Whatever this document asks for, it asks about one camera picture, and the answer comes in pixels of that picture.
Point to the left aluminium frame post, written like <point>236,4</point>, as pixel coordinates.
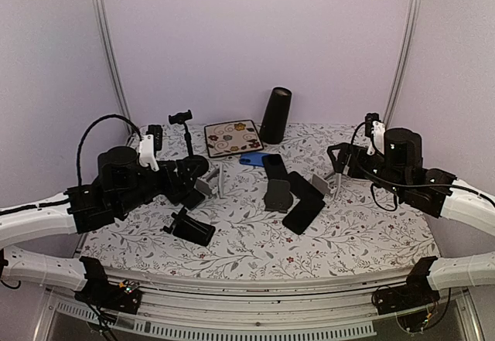
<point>105,36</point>

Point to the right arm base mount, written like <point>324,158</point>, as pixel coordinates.
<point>415,292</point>

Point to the blue phone face down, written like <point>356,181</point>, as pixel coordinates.
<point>254,159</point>

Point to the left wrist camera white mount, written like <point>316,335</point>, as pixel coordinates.
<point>150,144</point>

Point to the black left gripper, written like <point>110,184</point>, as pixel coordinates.
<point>186,183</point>

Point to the black tall phone holder stand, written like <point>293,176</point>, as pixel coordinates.
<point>186,132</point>

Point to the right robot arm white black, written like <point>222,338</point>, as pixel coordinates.
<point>393,162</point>

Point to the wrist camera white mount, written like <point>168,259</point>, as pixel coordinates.
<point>150,144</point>
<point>374,130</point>

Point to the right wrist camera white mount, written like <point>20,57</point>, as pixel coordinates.
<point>374,130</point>

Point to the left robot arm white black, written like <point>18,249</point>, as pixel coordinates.
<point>126,180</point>

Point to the floral square ceramic plate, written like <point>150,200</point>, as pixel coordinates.
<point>232,138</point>

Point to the black clamp phone mount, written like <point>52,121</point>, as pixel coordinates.
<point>186,228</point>

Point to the aluminium frame post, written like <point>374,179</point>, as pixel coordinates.
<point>105,36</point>
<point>404,52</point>

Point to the right aluminium frame post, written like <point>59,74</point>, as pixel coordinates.
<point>404,52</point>

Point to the dark grey folding phone stand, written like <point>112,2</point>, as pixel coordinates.
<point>278,197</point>

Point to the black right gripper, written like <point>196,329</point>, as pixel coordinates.
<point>354,171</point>

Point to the blue edged black phone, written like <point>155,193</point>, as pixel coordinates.
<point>305,191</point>

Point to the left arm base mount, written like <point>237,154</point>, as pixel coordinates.
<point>123,297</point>

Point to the black cylindrical speaker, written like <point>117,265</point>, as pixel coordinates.
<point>276,115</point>

